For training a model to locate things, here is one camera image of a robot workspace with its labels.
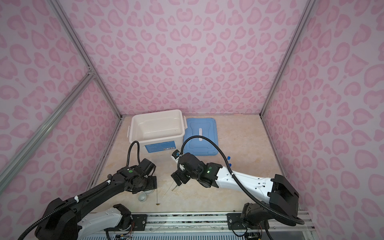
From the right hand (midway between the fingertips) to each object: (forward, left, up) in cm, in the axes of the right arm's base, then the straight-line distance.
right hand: (178, 169), depth 75 cm
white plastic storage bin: (+36, +21, -15) cm, 45 cm away
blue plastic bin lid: (+23, -10, -14) cm, 29 cm away
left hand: (-4, +16, -12) cm, 20 cm away
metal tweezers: (-4, +3, -15) cm, 16 cm away
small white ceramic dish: (-10, +20, -14) cm, 27 cm away
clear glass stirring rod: (-6, +8, -16) cm, 19 cm away
